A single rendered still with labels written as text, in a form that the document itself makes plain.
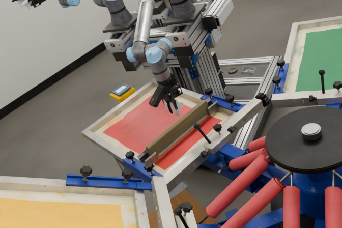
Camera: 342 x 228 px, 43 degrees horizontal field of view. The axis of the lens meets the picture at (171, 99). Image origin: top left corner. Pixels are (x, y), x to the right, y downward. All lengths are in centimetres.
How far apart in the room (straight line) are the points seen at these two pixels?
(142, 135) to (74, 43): 366
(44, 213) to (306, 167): 92
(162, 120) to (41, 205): 98
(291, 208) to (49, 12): 473
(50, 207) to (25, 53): 412
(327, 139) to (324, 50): 122
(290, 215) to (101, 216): 69
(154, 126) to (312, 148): 118
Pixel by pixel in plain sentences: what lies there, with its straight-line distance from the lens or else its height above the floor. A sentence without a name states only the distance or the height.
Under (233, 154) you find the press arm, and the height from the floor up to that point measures 104.
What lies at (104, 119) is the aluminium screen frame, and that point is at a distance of 264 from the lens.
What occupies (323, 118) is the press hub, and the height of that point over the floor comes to 132.
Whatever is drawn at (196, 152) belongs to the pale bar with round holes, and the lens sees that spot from 201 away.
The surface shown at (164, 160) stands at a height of 96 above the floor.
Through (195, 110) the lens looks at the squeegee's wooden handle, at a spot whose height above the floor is 106.
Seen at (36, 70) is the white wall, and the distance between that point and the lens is 579.
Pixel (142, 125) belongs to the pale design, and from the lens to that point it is 249.
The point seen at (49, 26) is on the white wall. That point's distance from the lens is 577.
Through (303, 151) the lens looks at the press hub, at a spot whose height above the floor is 132.
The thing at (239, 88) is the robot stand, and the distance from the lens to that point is 385.
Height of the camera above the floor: 230
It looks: 31 degrees down
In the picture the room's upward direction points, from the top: 23 degrees counter-clockwise
